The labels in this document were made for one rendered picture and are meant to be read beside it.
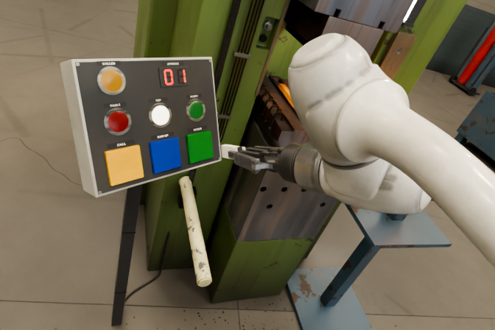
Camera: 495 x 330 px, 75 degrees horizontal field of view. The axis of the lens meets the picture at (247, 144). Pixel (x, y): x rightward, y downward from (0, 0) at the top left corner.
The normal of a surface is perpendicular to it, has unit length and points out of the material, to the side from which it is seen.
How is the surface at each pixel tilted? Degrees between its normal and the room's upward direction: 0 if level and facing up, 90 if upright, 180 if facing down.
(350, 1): 90
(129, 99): 60
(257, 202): 90
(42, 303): 0
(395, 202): 98
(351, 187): 114
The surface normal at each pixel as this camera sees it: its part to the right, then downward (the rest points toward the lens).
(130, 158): 0.69, 0.10
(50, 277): 0.29, -0.79
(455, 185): -0.60, 0.04
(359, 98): -0.10, -0.04
